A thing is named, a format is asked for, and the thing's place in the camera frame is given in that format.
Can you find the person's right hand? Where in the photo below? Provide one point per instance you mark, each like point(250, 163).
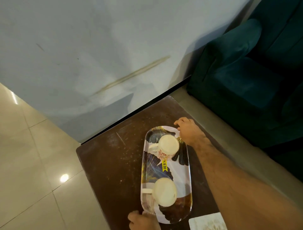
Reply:
point(190, 132)

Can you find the person's left hand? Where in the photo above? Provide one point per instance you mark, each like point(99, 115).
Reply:
point(142, 222)

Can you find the person's right fingers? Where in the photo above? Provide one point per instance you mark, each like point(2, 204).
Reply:
point(181, 122)

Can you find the person's left thumb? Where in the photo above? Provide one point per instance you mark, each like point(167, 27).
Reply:
point(148, 213)

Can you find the oval leaf-print serving tray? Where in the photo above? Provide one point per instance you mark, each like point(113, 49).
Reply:
point(182, 165)

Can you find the person's right forearm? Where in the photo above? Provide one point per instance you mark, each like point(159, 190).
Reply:
point(239, 187)

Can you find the plain cream mug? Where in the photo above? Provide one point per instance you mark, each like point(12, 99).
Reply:
point(164, 192)

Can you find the cream mug with red pattern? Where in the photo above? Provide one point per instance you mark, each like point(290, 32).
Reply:
point(168, 145)

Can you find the yellow tag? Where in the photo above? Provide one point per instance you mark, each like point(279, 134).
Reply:
point(164, 165)

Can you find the white square coaster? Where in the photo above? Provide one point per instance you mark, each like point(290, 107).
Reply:
point(208, 222)

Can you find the dark green sofa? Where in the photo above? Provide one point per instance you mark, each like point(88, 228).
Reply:
point(251, 80)

